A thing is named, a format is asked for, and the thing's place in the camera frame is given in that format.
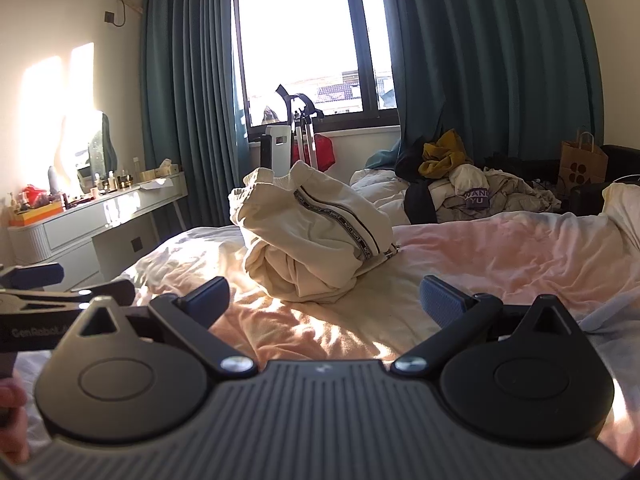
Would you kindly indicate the cream sweatpants with striped tape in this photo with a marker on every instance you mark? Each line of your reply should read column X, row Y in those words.
column 320, row 230

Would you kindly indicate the brown paper bag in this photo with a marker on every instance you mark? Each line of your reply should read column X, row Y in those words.
column 582, row 162

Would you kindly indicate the black garment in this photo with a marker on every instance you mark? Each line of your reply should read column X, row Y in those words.
column 417, row 200

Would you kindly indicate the teal garment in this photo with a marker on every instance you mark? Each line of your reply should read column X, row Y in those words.
column 382, row 157

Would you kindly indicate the teal curtain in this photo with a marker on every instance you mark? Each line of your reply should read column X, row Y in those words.
column 500, row 60
column 190, row 85

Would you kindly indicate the white clothes with purple print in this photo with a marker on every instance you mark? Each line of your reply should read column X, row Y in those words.
column 500, row 190

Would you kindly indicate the white crumpled quilt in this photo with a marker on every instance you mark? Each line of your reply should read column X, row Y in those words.
column 375, row 190

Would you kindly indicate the light blue bed sheet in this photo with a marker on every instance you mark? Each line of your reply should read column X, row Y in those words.
column 612, row 312

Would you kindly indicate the metal folding trolley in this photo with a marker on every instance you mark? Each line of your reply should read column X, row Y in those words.
column 302, row 130

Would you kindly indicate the black framed window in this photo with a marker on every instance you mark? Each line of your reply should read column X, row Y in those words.
column 300, row 35

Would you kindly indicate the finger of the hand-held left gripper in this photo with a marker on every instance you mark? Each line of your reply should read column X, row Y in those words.
column 40, row 276
column 117, row 291

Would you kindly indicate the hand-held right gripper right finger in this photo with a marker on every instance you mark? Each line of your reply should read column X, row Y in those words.
column 440, row 300

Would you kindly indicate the red bag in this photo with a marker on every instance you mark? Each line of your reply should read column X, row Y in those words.
column 324, row 152

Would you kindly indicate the grey vase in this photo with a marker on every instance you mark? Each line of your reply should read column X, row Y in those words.
column 54, row 180

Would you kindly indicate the black wall socket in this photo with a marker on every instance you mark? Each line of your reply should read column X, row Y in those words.
column 108, row 16

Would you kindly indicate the pink white duvet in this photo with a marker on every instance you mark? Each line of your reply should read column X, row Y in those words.
column 500, row 260

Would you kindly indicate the yellow garment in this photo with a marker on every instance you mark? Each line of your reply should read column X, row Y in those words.
column 442, row 157

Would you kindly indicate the row of cosmetic bottles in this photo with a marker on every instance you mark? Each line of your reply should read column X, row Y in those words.
column 112, row 180

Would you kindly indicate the person's left hand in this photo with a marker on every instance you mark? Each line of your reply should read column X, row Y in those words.
column 12, row 410

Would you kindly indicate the red cosmetic pouch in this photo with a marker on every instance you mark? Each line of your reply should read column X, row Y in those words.
column 34, row 194

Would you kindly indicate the white upright appliance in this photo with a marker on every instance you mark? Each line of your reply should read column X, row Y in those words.
column 279, row 147

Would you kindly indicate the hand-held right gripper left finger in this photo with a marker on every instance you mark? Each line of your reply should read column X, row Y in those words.
column 210, row 296

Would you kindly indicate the orange box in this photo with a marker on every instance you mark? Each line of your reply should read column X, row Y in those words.
column 27, row 217

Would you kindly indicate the white paper sheet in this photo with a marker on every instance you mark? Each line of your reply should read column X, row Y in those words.
column 152, row 184

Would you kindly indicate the wooden tissue box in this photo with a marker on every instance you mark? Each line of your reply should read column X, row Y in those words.
column 155, row 172

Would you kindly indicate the white dressing table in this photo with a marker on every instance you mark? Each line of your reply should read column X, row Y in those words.
column 100, row 220

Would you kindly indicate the table mirror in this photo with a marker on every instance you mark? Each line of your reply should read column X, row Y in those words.
column 75, row 145

